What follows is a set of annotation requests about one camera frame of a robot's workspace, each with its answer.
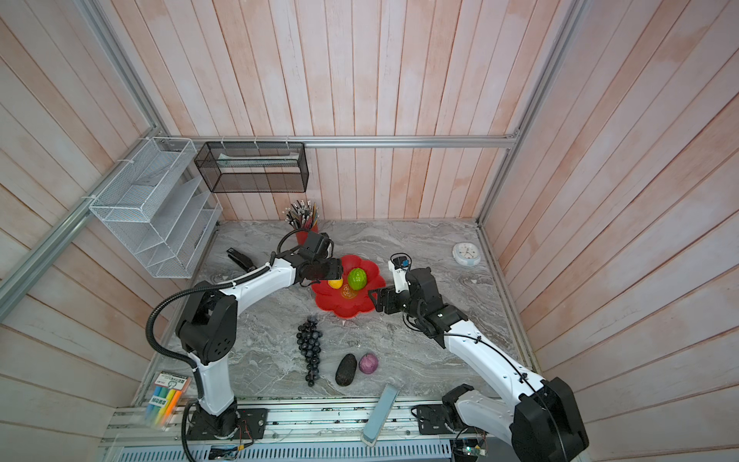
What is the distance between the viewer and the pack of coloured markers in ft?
2.49

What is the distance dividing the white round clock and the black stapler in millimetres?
776

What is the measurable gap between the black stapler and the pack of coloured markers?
0.39 metres

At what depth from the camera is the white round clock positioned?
1.07 m
